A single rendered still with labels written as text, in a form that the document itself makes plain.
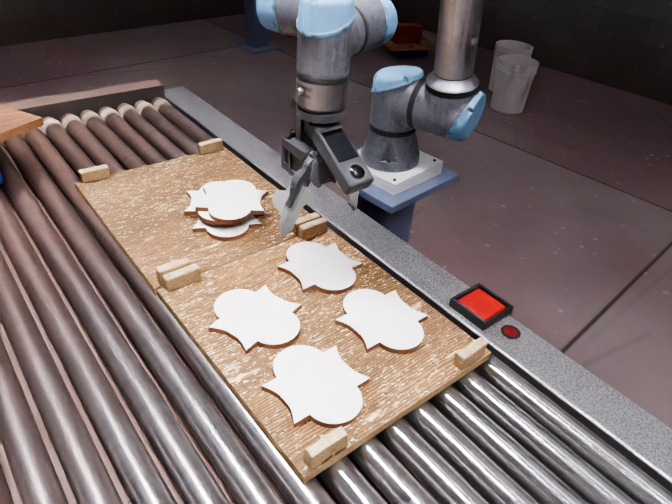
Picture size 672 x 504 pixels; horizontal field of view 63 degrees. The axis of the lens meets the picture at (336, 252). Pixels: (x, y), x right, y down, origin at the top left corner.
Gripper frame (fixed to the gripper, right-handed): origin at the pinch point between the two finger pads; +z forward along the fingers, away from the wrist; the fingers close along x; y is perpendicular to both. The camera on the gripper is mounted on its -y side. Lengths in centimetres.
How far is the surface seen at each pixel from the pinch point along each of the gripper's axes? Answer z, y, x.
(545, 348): 11.1, -34.3, -19.4
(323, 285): 8.0, -5.0, 3.0
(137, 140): 11, 68, 5
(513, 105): 96, 166, -316
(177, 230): 9.1, 24.1, 15.3
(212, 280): 9.1, 7.3, 16.9
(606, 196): 102, 55, -260
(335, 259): 8.0, -0.5, -3.1
